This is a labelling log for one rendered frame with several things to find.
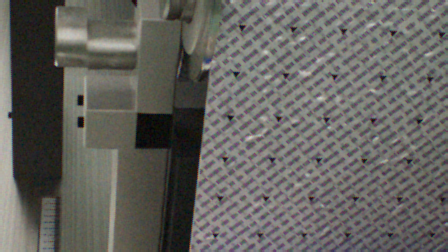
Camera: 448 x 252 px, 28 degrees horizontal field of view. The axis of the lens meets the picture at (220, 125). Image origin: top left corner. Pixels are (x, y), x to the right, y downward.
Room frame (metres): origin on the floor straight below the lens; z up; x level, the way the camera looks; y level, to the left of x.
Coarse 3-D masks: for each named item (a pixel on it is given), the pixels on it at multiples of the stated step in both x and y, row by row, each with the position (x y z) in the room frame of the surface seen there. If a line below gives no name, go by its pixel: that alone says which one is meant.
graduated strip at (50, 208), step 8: (40, 200) 0.72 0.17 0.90; (48, 200) 0.72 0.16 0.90; (56, 200) 0.72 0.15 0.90; (40, 208) 0.71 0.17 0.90; (48, 208) 0.71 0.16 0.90; (56, 208) 0.71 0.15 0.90; (40, 216) 0.70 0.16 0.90; (48, 216) 0.70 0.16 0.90; (56, 216) 0.70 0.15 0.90; (40, 224) 0.68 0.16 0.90; (48, 224) 0.68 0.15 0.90; (56, 224) 0.69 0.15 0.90; (40, 232) 0.67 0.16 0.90; (48, 232) 0.67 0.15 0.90; (56, 232) 0.67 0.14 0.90; (40, 240) 0.66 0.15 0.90; (48, 240) 0.66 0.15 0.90; (56, 240) 0.66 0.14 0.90; (40, 248) 0.65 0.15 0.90; (48, 248) 0.65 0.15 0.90; (56, 248) 0.65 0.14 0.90
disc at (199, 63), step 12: (216, 0) 0.44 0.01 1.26; (216, 12) 0.44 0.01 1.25; (204, 24) 0.46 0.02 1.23; (216, 24) 0.44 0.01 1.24; (204, 36) 0.46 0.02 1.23; (216, 36) 0.45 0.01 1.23; (204, 48) 0.45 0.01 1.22; (192, 60) 0.49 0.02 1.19; (204, 60) 0.45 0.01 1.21; (192, 72) 0.49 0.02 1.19; (204, 72) 0.46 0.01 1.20
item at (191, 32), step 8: (200, 0) 0.46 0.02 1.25; (200, 8) 0.46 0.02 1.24; (200, 16) 0.46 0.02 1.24; (184, 24) 0.51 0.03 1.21; (192, 24) 0.48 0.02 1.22; (200, 24) 0.46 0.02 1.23; (184, 32) 0.51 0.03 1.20; (192, 32) 0.48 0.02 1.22; (200, 32) 0.46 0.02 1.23; (184, 40) 0.51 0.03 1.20; (192, 40) 0.48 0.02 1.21; (200, 40) 0.47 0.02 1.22; (184, 48) 0.50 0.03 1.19; (192, 48) 0.48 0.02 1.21
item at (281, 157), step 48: (240, 96) 0.46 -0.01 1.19; (288, 96) 0.46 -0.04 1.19; (336, 96) 0.47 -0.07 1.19; (384, 96) 0.48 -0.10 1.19; (432, 96) 0.48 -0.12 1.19; (240, 144) 0.46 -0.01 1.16; (288, 144) 0.47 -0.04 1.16; (336, 144) 0.47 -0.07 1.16; (384, 144) 0.48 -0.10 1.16; (432, 144) 0.48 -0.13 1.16; (240, 192) 0.46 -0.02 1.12; (288, 192) 0.47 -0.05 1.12; (336, 192) 0.47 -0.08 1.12; (384, 192) 0.48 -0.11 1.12; (432, 192) 0.49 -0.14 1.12; (192, 240) 0.45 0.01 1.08; (240, 240) 0.46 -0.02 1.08; (288, 240) 0.47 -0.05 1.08; (336, 240) 0.47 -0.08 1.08; (384, 240) 0.48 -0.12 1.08; (432, 240) 0.49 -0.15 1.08
